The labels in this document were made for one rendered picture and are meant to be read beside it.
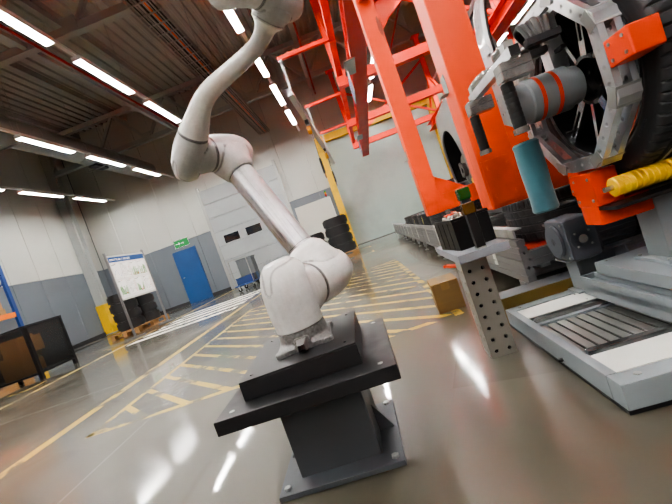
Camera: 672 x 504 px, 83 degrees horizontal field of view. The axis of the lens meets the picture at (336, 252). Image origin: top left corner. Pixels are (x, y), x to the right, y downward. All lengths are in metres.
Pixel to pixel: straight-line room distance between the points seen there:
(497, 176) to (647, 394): 1.04
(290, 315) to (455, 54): 1.37
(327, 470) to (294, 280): 0.56
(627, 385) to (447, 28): 1.52
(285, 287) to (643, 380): 0.93
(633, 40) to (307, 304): 1.04
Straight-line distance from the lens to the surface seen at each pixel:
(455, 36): 1.99
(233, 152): 1.48
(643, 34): 1.22
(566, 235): 1.75
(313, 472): 1.28
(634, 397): 1.22
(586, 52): 1.54
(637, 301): 1.56
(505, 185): 1.88
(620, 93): 1.27
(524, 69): 1.27
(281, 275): 1.14
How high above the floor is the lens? 0.65
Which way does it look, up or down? 2 degrees down
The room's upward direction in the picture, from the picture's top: 20 degrees counter-clockwise
